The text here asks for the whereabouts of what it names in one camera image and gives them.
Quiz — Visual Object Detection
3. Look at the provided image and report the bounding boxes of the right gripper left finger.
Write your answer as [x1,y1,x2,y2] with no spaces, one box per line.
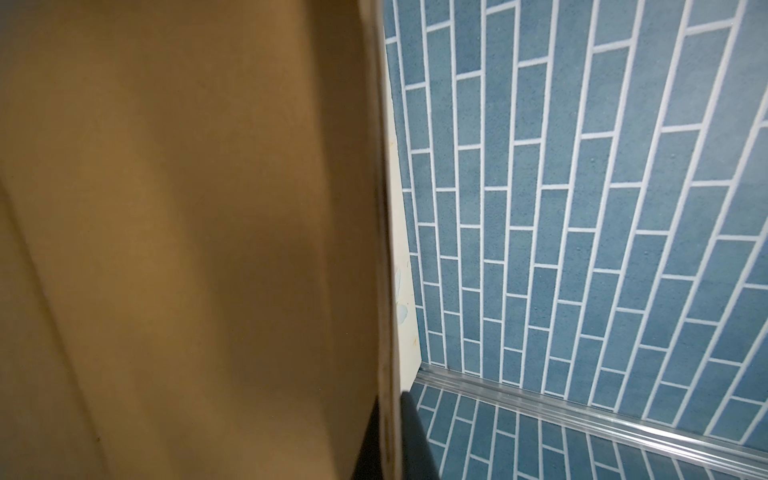
[351,399,382,480]

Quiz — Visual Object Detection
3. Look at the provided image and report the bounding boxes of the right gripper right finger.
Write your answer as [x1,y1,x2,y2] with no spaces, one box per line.
[400,391,440,480]

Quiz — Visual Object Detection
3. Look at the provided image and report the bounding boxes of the right aluminium corner post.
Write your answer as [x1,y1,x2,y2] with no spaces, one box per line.
[416,364,767,479]

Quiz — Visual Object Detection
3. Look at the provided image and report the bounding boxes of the cardboard box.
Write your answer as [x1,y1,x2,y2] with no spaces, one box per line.
[1,1,403,479]

